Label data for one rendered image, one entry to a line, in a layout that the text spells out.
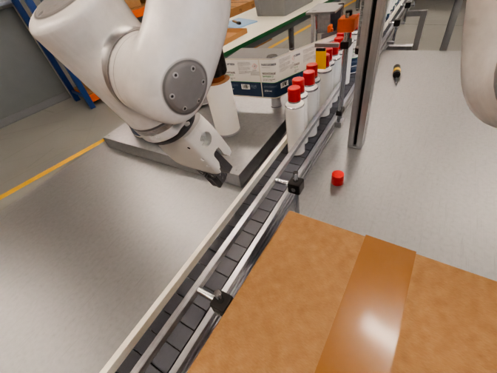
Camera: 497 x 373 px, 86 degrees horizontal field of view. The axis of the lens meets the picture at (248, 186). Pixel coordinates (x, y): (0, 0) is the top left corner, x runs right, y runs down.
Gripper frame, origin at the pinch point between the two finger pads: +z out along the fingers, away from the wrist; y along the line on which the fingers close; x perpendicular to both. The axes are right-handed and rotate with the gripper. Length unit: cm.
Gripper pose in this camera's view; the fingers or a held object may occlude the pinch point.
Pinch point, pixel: (216, 175)
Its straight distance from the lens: 49.5
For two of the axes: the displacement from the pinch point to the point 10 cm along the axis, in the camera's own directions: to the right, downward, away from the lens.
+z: 3.2, 4.5, 8.3
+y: -8.5, -2.5, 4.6
